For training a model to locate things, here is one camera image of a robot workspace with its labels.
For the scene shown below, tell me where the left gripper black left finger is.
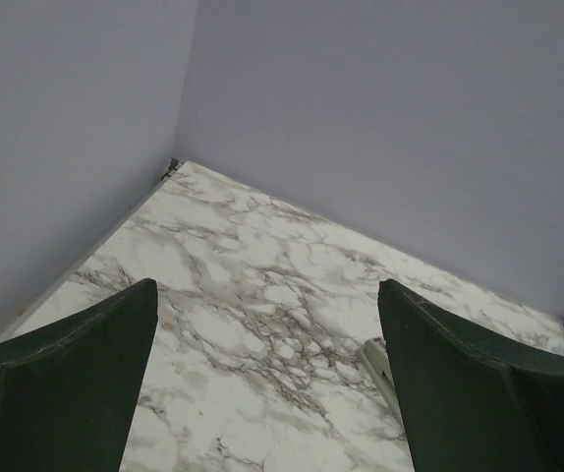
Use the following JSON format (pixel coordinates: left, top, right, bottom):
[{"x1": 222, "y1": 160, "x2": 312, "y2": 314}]
[{"x1": 0, "y1": 278, "x2": 158, "y2": 471}]

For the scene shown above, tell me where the black metal stapler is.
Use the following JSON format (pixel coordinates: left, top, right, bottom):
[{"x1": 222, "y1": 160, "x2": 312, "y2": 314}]
[{"x1": 358, "y1": 337, "x2": 399, "y2": 413}]

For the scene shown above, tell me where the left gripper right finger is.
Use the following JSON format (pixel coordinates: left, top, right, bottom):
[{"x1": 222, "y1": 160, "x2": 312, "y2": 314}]
[{"x1": 377, "y1": 279, "x2": 564, "y2": 471}]

